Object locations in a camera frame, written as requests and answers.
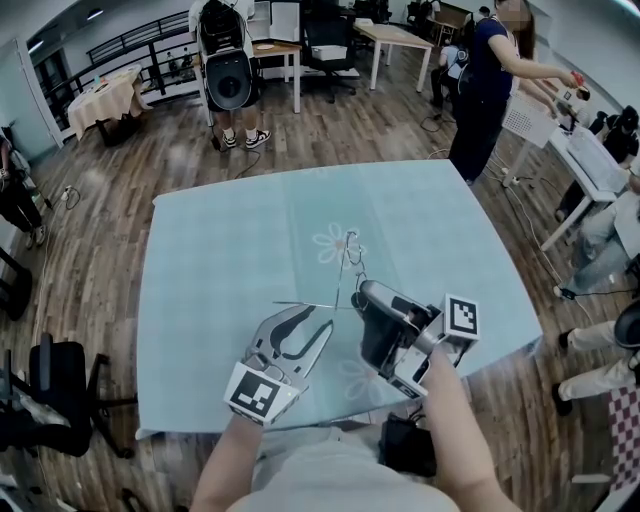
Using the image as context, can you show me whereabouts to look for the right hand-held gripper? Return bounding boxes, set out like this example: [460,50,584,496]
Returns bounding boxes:
[355,280,482,400]

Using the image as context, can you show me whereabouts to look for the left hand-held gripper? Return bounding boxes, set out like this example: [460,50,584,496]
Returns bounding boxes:
[221,305,335,428]

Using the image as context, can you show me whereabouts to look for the thin wire eyeglasses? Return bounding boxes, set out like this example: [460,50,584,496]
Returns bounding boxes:
[272,228,369,314]

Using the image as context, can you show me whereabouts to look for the person's right forearm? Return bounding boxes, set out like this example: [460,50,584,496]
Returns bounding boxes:
[422,347,524,512]

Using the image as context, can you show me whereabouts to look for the person's left forearm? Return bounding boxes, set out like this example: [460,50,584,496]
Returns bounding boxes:
[189,412,264,512]

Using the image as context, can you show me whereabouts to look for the black waist pouch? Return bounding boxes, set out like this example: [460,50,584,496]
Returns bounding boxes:
[379,413,439,477]

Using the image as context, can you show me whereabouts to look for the light blue floral tablecloth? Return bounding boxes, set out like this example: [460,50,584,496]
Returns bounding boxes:
[134,159,545,441]

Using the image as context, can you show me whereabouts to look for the person's beige shirt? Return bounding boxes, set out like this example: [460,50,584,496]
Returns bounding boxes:
[234,424,461,512]

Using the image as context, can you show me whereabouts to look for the black office chair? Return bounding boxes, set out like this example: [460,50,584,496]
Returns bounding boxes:
[302,12,361,104]
[0,332,139,459]

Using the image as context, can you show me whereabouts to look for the grey rounded shell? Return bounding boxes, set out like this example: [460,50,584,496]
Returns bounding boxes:
[613,299,640,351]
[204,49,254,112]

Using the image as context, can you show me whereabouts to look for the white table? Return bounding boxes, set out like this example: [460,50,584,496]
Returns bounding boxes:
[502,127,631,254]

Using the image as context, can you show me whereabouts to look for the white perforated basket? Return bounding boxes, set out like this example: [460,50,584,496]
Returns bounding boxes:
[501,92,559,149]

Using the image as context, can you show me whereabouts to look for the red and white checkered cloth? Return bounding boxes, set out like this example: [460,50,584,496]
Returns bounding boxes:
[607,384,640,494]

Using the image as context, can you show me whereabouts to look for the clear plastic box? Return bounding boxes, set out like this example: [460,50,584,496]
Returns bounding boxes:
[567,127,630,191]

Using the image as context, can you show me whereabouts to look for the black table base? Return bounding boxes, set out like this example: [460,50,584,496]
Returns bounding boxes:
[0,244,34,321]

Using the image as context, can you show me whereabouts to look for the wooden desk with white legs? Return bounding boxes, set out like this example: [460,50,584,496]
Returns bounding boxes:
[199,40,304,126]
[353,22,435,94]

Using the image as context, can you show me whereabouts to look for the black metal railing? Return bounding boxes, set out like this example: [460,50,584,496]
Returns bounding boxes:
[29,7,201,134]

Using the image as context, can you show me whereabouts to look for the round table with beige cloth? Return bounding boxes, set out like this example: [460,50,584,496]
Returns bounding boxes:
[67,64,154,147]

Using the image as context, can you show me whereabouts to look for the white open cabinet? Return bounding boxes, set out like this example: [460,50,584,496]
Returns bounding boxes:
[249,0,301,44]

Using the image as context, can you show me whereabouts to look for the black backpack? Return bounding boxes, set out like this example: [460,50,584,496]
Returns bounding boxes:
[197,0,246,54]

